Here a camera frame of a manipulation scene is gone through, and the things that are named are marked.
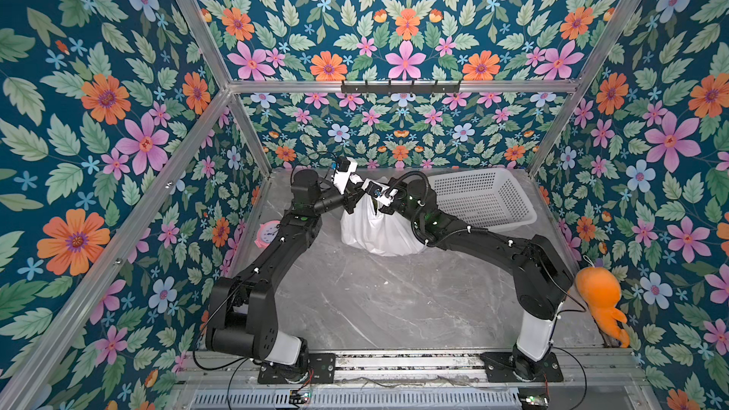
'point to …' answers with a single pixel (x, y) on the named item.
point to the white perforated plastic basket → (486, 199)
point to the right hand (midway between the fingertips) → (388, 169)
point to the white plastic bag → (370, 230)
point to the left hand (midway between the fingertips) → (374, 185)
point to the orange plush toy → (601, 291)
